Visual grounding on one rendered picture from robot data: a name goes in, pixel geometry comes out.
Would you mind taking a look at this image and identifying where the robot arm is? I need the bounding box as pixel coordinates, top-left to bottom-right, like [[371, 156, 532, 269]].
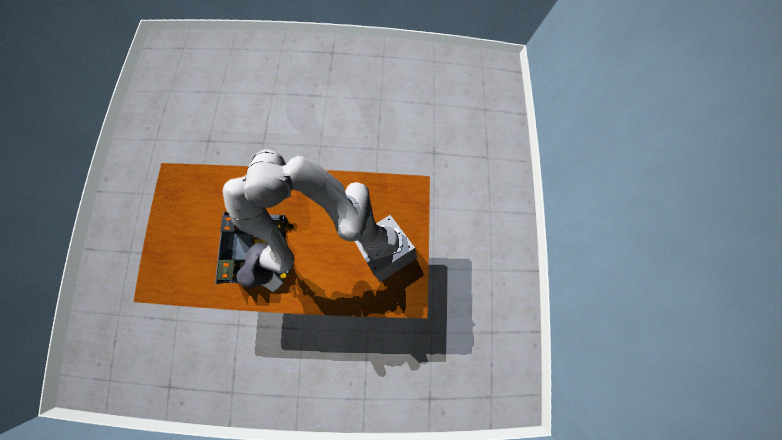
[[222, 150, 403, 292]]

